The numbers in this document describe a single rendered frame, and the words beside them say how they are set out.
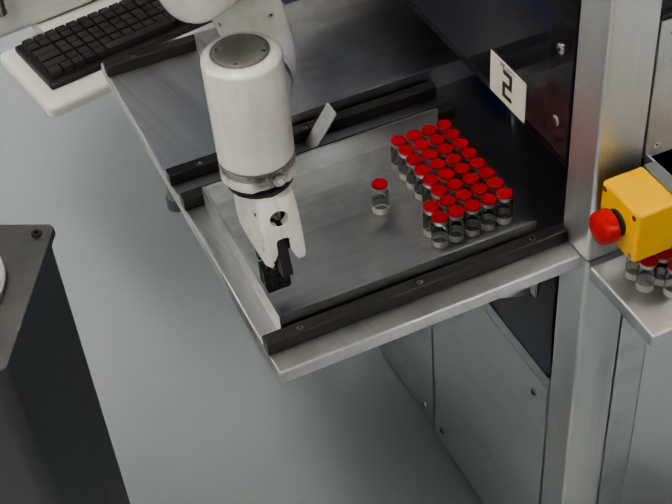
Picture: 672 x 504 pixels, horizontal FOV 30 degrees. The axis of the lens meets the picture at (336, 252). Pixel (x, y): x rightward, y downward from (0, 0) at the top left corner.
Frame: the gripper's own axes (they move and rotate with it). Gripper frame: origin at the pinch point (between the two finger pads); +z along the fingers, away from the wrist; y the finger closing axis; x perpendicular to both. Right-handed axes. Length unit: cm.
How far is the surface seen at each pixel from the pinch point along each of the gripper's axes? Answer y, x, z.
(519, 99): 4.2, -35.4, -9.3
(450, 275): -7.9, -19.1, 2.7
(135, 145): 151, -14, 92
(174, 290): 97, -6, 92
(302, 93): 36.3, -19.1, 4.2
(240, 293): 3.2, 3.7, 4.4
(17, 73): 75, 15, 12
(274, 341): -7.8, 3.6, 2.4
